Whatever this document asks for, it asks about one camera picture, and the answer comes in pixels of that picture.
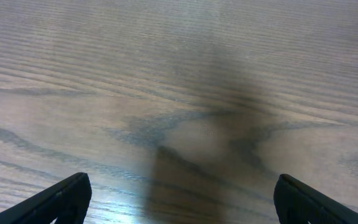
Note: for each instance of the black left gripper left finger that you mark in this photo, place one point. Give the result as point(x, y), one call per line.
point(66, 202)

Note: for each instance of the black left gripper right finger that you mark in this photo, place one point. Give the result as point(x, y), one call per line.
point(298, 203)

